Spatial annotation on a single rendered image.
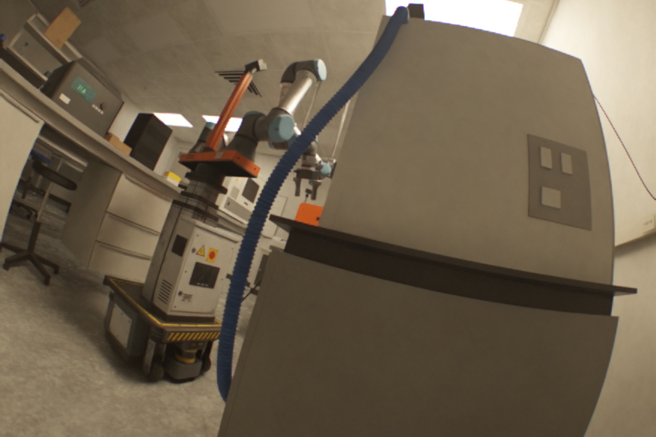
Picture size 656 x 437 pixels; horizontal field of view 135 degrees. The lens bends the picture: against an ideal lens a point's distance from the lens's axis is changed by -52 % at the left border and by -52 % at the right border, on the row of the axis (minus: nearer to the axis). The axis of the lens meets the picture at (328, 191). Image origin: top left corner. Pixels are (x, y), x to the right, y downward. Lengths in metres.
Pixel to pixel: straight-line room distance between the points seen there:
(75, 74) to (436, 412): 1.82
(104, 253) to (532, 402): 1.93
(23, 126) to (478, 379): 1.76
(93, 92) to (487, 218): 1.72
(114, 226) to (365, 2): 2.50
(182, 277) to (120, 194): 0.83
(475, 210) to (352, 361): 0.36
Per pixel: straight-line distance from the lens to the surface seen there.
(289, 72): 1.49
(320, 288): 0.52
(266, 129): 1.16
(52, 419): 0.96
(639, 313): 1.25
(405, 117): 0.64
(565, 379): 0.66
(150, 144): 4.32
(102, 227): 1.78
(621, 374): 1.28
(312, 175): 1.40
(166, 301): 1.16
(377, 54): 0.69
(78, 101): 1.64
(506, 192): 0.61
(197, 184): 1.32
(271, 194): 0.56
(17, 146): 1.53
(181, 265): 1.12
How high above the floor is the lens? 0.66
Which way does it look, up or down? 17 degrees up
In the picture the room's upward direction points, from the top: 17 degrees clockwise
